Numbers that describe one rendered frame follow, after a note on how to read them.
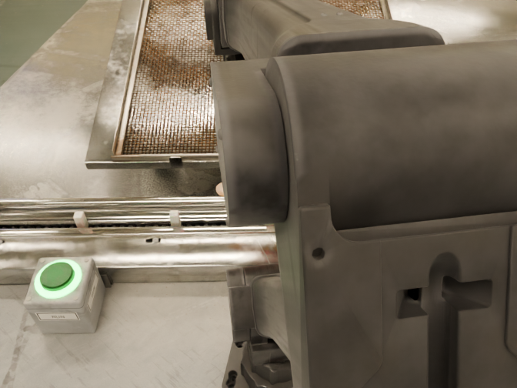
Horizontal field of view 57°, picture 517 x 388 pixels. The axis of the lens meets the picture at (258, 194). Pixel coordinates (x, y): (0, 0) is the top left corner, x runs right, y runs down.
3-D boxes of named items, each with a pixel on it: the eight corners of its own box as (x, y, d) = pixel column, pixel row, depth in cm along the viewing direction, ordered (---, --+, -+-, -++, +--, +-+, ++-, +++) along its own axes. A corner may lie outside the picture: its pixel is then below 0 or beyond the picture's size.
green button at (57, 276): (38, 296, 58) (35, 288, 57) (48, 268, 61) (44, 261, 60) (71, 295, 58) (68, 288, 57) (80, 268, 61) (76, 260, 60)
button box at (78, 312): (45, 349, 64) (15, 305, 56) (61, 297, 70) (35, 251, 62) (106, 347, 65) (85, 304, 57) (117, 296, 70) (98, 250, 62)
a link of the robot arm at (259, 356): (252, 372, 52) (301, 365, 52) (251, 325, 45) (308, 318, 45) (242, 299, 58) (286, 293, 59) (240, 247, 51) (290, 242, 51)
